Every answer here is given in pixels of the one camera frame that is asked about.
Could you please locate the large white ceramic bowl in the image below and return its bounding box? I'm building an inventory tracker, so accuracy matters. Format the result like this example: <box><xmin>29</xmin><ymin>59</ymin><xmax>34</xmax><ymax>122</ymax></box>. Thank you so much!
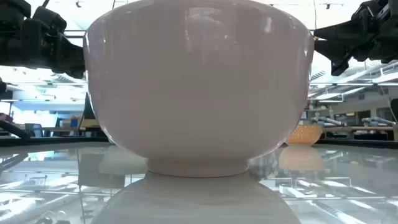
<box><xmin>83</xmin><ymin>0</ymin><xmax>315</xmax><ymax>178</ymax></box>

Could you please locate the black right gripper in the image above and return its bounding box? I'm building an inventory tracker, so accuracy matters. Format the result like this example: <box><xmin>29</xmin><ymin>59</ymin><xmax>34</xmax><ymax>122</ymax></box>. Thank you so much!
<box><xmin>331</xmin><ymin>0</ymin><xmax>390</xmax><ymax>77</ymax></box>

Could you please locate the wooden bowl with blue inside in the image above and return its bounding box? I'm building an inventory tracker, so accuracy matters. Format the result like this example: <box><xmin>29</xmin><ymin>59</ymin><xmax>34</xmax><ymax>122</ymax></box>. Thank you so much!
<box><xmin>285</xmin><ymin>124</ymin><xmax>325</xmax><ymax>146</ymax></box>

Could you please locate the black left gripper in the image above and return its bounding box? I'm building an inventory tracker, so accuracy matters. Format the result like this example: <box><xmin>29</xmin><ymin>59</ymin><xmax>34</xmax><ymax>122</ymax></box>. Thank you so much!
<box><xmin>0</xmin><ymin>6</ymin><xmax>86</xmax><ymax>79</ymax></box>

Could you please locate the black aluminium table frame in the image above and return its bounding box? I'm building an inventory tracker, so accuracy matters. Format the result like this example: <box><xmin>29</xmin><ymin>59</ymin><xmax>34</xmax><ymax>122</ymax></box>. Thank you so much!
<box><xmin>0</xmin><ymin>119</ymin><xmax>398</xmax><ymax>148</ymax></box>

